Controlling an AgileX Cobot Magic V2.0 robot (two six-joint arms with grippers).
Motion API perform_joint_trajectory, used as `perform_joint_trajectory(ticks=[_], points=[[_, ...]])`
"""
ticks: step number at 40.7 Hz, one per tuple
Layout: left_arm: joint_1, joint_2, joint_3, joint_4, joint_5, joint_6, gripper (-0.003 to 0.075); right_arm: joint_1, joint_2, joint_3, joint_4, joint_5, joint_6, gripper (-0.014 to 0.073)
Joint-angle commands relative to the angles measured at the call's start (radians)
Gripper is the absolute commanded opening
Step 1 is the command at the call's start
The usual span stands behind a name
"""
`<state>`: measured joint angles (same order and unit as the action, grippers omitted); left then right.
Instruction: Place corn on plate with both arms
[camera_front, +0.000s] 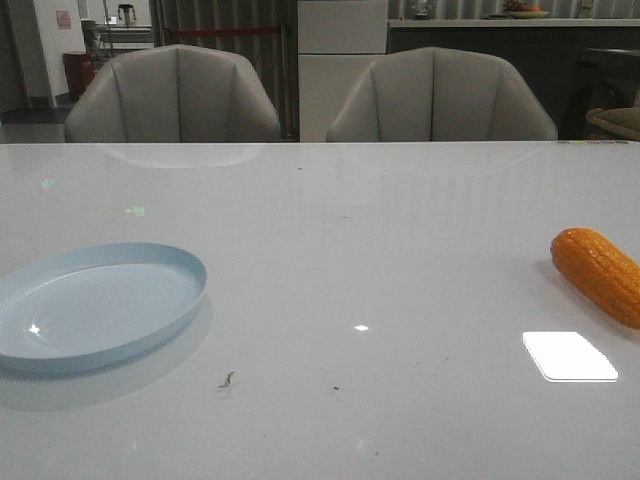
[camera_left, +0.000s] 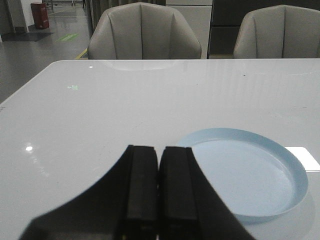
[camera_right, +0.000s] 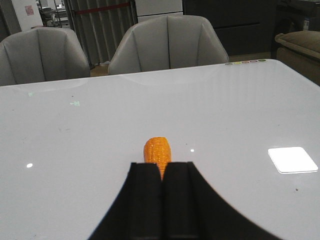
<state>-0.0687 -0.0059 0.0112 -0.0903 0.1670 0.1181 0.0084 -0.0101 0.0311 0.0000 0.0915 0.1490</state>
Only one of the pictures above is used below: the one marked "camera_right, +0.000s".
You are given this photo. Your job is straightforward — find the left beige leather chair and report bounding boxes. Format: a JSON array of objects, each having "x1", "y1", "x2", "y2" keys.
[{"x1": 0, "y1": 27, "x2": 90, "y2": 86}]

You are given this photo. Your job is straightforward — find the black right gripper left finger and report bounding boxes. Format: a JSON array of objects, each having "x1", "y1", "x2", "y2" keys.
[{"x1": 89, "y1": 162, "x2": 162, "y2": 240}]

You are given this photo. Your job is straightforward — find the red barrier belt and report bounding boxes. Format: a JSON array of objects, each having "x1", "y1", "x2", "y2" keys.
[{"x1": 74, "y1": 2, "x2": 131, "y2": 15}]

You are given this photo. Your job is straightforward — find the white refrigerator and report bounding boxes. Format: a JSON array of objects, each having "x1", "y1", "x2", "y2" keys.
[{"x1": 135, "y1": 0, "x2": 184, "y2": 23}]

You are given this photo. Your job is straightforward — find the dark counter cabinet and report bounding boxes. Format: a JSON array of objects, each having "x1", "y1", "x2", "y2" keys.
[{"x1": 183, "y1": 0, "x2": 277, "y2": 56}]

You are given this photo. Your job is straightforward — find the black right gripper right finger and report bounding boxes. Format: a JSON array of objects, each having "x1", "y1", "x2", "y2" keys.
[{"x1": 163, "y1": 162, "x2": 277, "y2": 240}]

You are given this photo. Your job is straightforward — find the right beige leather chair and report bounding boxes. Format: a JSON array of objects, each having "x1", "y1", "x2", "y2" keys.
[{"x1": 108, "y1": 15, "x2": 229, "y2": 75}]

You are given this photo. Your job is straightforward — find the orange corn cob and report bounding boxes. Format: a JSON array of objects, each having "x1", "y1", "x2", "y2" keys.
[{"x1": 143, "y1": 136, "x2": 172, "y2": 180}]

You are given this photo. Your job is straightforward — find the beige leather chair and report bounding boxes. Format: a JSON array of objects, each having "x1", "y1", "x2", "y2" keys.
[
  {"x1": 108, "y1": 15, "x2": 229, "y2": 75},
  {"x1": 0, "y1": 27, "x2": 90, "y2": 86}
]

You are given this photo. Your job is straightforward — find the pink wall notice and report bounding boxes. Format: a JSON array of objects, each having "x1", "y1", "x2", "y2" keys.
[{"x1": 25, "y1": 5, "x2": 34, "y2": 16}]

